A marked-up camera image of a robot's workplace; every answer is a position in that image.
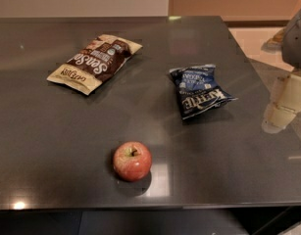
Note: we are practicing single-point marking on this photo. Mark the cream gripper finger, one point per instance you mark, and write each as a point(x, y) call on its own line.
point(276, 119)

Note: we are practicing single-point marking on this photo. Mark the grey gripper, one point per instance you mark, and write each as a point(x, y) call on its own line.
point(297, 44)

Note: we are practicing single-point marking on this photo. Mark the brown chip bag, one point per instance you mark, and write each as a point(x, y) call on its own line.
point(99, 61)

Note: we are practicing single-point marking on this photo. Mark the blue Kettle chip bag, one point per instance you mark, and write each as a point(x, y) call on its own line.
point(197, 90)

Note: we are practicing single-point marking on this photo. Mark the red apple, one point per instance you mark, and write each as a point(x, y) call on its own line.
point(132, 161)

